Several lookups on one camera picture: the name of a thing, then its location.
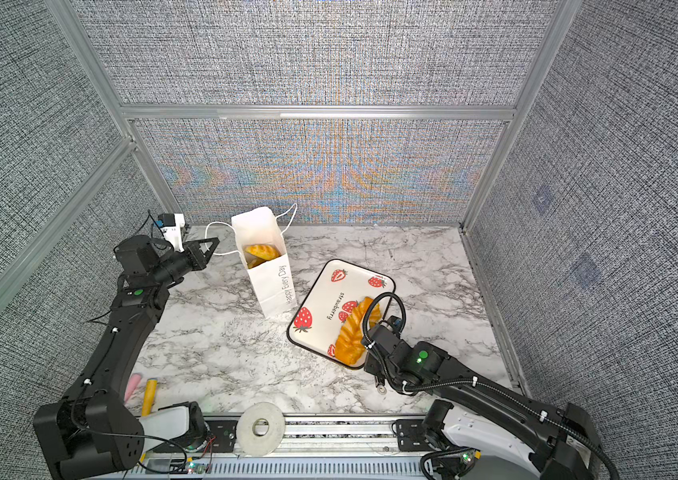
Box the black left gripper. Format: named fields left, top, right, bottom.
left=153, top=238, right=219, bottom=289

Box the croissant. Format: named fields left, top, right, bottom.
left=245, top=244, right=281, bottom=269

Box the white paper gift bag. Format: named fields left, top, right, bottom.
left=205, top=203, right=298, bottom=317

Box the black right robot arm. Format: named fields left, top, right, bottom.
left=360, top=292, right=620, bottom=479

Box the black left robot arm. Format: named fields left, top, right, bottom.
left=33, top=235, right=219, bottom=479

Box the white rectangular black-rimmed tray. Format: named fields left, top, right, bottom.
left=286, top=259, right=396, bottom=370

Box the small circuit board right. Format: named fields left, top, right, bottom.
left=458, top=449, right=481, bottom=477

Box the purple plastic fork toy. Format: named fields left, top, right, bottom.
left=123, top=373, right=142, bottom=404

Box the yellow plastic scoop toy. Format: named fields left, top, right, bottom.
left=140, top=378, right=158, bottom=417

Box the white tape roll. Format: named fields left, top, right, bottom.
left=236, top=402, right=286, bottom=457

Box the small green circuit board left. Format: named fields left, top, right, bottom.
left=179, top=457, right=212, bottom=476

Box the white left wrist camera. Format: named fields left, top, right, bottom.
left=155, top=213, right=186, bottom=252

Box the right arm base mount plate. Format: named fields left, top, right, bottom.
left=392, top=418, right=434, bottom=452

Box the aluminium front rail frame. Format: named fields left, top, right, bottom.
left=122, top=413, right=580, bottom=480

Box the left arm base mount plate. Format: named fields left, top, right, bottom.
left=174, top=419, right=237, bottom=455

